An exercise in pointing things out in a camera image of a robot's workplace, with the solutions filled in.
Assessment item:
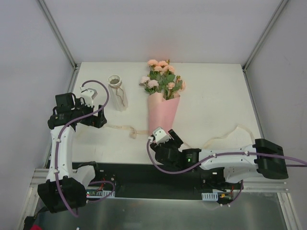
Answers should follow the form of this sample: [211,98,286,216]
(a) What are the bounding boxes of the right white cable duct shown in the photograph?
[201,192,219,201]

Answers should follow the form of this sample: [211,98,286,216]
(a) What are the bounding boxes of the aluminium front rail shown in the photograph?
[30,169,49,187]

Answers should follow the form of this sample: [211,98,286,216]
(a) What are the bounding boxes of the red black object corner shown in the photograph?
[23,210,47,230]

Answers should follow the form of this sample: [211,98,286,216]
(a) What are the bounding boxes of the left aluminium frame post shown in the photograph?
[36,0,78,70]

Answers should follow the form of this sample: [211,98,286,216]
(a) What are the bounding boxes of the pink flower bunch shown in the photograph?
[139,59,186,100]

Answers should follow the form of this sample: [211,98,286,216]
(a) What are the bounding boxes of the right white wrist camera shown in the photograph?
[148,127,171,145]

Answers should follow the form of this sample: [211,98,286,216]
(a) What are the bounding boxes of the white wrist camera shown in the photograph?
[80,86,98,108]
[148,127,171,145]

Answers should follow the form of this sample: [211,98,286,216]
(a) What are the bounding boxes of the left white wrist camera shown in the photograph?
[80,86,98,108]

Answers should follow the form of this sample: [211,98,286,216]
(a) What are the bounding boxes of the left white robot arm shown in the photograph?
[37,89,107,213]

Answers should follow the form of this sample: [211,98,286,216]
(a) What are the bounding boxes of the white ribbed ceramic vase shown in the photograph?
[108,75,128,112]

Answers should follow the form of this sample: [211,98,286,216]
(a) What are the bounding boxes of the cream printed ribbon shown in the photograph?
[106,124,255,149]

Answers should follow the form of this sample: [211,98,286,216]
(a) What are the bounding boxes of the aluminium frame post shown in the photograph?
[242,0,290,73]
[36,0,78,70]

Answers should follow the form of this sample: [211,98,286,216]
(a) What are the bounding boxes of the white cable duct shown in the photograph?
[201,192,219,201]
[39,188,116,199]

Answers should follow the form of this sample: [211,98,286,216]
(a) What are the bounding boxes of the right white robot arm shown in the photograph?
[146,127,288,189]

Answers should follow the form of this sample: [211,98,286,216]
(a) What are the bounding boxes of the pink wrapping paper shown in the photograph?
[148,92,180,135]

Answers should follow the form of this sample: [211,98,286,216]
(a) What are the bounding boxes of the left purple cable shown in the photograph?
[54,80,110,218]

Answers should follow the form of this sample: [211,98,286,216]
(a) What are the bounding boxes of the left white cable duct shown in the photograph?
[39,188,116,199]

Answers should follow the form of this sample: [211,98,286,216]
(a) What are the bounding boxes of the right aluminium frame post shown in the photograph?
[242,0,290,73]

